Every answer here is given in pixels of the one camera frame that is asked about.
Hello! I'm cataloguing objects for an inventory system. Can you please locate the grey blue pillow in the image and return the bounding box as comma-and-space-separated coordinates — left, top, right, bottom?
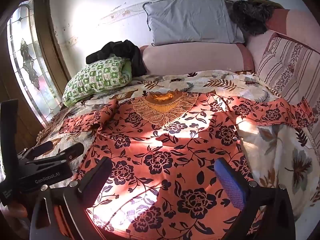
142, 0, 245, 47

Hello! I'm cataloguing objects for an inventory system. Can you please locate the stained glass window pane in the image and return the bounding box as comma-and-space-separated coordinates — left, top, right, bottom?
6, 0, 63, 128

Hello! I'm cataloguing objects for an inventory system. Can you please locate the black cloth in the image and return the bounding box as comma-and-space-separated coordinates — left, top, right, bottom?
86, 40, 148, 77

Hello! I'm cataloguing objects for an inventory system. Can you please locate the olive cloth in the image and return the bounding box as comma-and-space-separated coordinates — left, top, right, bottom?
247, 0, 284, 9

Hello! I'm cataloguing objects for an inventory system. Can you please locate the green patterned pillow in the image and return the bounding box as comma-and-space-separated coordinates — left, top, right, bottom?
62, 56, 133, 107

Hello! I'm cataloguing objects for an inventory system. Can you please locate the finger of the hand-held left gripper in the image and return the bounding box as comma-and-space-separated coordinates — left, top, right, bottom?
50, 142, 85, 165
32, 141, 54, 158

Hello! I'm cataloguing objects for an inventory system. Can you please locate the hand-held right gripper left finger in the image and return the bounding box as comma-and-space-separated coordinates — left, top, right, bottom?
29, 156, 114, 240

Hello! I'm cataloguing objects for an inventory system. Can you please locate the striped floral pillow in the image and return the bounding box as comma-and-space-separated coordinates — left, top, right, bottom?
256, 32, 320, 120

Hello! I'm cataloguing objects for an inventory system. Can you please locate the pink sofa backrest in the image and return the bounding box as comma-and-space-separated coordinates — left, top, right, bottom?
246, 9, 320, 55

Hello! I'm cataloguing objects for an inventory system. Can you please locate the dark furry cloth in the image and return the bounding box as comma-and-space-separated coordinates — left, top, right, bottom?
229, 0, 275, 37

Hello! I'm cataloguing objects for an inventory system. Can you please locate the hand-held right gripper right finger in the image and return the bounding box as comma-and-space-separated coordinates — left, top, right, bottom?
214, 158, 297, 240

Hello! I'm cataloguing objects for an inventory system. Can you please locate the wooden door frame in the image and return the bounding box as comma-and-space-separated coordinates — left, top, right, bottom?
0, 0, 72, 150

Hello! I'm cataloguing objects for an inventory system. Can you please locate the leaf print blanket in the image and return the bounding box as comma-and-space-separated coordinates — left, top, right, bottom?
35, 69, 320, 240

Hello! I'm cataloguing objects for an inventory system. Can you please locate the orange floral shirt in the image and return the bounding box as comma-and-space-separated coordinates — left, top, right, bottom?
61, 91, 314, 233

